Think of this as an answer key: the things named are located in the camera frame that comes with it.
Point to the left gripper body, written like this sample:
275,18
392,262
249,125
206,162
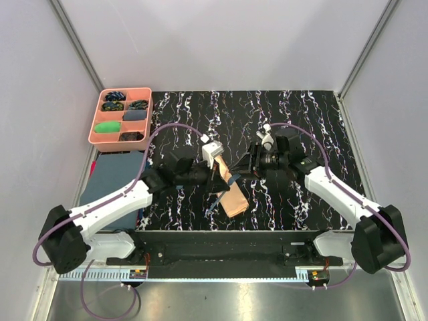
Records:
198,175

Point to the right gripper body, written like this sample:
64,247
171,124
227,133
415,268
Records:
271,160

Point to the peach cloth napkin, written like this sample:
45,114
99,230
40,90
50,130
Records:
233,202

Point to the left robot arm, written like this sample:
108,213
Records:
69,238

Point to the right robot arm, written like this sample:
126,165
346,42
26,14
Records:
378,237

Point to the blue grey folded napkin stack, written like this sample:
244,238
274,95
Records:
107,177

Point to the black marble pattern mat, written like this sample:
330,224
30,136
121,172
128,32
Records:
233,118

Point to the dark patterned cloth roll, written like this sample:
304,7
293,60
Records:
130,136

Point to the blue patterned roll right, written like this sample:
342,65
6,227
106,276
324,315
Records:
138,105

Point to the grey folded cloth in tray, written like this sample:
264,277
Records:
134,115

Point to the pink divided organizer tray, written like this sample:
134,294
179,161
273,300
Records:
110,142

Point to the green rolled cloth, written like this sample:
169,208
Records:
107,127

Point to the blue yellow patterned roll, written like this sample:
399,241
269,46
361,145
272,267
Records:
112,106

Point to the blue patterned roll top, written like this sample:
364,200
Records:
115,96

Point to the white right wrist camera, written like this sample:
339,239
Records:
267,141

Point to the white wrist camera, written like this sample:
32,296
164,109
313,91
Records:
267,141
210,150

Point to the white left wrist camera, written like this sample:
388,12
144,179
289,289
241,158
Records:
210,150

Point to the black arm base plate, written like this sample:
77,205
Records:
161,248

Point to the aluminium frame rail front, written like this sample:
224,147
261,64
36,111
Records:
219,270

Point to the right rear aluminium post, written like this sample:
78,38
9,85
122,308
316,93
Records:
374,36

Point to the aluminium post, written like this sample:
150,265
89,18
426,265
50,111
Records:
374,36
66,24

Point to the left rear aluminium post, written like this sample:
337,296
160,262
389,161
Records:
66,24

